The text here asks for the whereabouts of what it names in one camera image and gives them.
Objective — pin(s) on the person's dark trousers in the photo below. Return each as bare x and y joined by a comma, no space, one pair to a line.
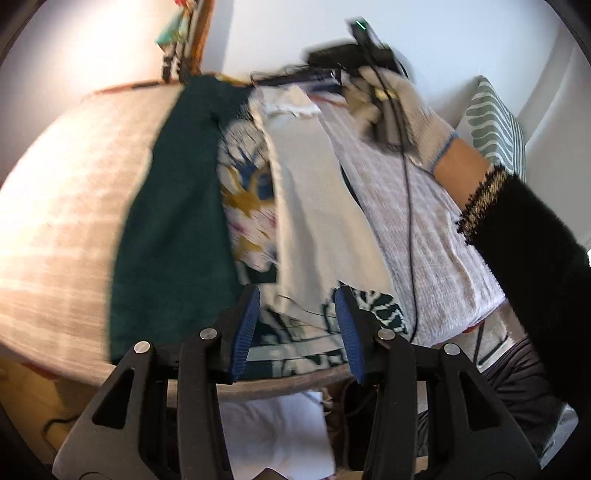
517,378

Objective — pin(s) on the wooden frame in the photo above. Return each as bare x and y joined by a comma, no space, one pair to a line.
203,32

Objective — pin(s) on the green patterned pillow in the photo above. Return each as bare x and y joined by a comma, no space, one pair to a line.
491,124

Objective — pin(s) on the white sheet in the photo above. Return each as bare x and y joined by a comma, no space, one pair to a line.
272,434

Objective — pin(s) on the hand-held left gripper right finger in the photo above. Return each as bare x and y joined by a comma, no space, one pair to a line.
347,323

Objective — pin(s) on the person's right hand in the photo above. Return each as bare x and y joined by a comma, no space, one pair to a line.
415,115

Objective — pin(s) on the dark green garment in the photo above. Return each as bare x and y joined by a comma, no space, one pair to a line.
175,207

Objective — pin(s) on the white garment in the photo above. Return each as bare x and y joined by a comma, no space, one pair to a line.
314,207

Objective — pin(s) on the person's right forearm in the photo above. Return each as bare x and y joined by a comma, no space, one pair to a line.
531,240

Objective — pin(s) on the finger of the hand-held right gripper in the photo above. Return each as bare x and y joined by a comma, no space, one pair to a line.
295,76

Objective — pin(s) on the colourful hanging ornament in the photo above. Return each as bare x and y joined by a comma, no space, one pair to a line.
173,34

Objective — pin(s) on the floral printed garment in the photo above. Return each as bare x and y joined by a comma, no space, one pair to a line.
244,194

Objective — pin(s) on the pink plaid bed cover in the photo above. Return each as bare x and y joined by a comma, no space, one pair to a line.
69,207

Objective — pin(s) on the light pink knit garment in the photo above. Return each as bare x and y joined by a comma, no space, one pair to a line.
392,184

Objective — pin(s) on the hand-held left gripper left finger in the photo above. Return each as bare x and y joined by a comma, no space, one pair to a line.
245,323

